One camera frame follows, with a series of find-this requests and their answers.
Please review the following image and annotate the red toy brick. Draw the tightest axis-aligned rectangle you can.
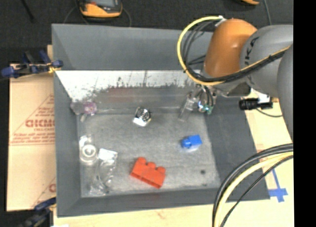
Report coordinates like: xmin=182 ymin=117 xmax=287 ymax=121
xmin=129 ymin=156 xmax=167 ymax=189

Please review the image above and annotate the brown cardboard board, red print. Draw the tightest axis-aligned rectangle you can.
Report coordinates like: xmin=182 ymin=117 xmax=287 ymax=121
xmin=5 ymin=44 xmax=58 ymax=212

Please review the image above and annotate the grey metal bin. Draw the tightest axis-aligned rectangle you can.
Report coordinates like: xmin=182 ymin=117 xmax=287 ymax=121
xmin=51 ymin=23 xmax=270 ymax=217

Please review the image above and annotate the purple clear plastic thing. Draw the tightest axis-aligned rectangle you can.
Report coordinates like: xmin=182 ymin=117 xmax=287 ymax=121
xmin=70 ymin=100 xmax=98 ymax=116

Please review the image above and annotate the blue toy block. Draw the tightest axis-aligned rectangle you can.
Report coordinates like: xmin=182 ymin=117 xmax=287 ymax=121
xmin=180 ymin=134 xmax=203 ymax=151

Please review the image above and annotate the black cylinder on white bracket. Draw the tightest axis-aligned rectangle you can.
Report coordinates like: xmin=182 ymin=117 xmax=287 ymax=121
xmin=238 ymin=95 xmax=274 ymax=111

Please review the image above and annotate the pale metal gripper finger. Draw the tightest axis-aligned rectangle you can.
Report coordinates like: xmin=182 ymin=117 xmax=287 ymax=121
xmin=177 ymin=97 xmax=190 ymax=122
xmin=187 ymin=92 xmax=198 ymax=114

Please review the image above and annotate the silver round thing, white base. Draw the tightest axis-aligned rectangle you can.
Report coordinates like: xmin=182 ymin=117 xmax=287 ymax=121
xmin=132 ymin=106 xmax=152 ymax=127

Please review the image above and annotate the clear plastic bag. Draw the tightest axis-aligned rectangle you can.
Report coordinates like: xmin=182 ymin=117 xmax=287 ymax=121
xmin=87 ymin=148 xmax=119 ymax=195

